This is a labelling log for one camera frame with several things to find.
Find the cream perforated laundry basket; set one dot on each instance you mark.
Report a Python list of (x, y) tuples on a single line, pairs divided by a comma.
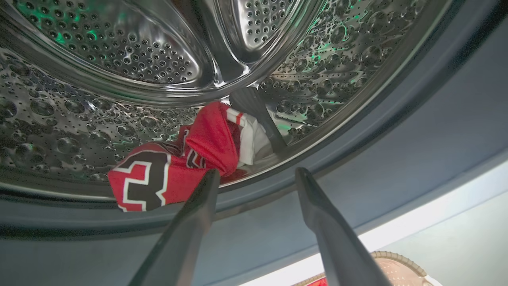
[(397, 270)]

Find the red jersey with number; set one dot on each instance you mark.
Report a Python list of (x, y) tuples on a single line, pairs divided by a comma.
[(210, 139)]

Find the red garment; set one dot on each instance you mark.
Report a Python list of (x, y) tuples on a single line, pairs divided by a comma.
[(320, 282)]

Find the white washing machine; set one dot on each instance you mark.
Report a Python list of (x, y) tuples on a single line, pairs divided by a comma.
[(416, 224)]

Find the steel washing machine drum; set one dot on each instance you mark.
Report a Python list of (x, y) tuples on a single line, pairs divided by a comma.
[(119, 59)]

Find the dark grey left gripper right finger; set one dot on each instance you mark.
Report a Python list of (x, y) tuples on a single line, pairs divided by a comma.
[(337, 246)]

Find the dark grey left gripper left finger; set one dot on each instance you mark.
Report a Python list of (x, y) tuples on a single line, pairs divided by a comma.
[(182, 238)]

